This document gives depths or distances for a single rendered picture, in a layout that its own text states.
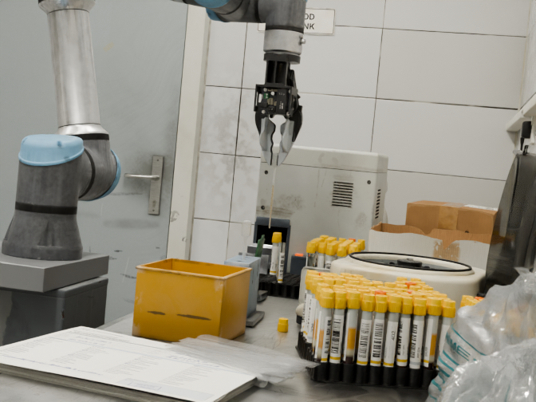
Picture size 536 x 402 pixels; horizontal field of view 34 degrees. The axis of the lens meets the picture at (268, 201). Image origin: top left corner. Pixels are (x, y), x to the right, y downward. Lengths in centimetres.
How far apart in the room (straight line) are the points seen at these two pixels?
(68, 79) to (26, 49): 186
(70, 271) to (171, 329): 46
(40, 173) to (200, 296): 56
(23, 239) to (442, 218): 114
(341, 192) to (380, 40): 142
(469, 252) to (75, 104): 83
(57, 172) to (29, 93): 201
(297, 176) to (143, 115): 153
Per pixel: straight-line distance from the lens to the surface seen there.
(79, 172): 171
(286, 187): 202
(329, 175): 201
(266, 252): 192
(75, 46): 185
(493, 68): 332
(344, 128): 333
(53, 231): 168
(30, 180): 169
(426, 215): 236
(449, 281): 134
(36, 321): 165
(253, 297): 145
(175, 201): 342
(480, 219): 235
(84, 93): 183
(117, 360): 107
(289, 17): 169
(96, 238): 354
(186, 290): 123
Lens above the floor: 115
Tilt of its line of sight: 3 degrees down
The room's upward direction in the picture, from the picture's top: 5 degrees clockwise
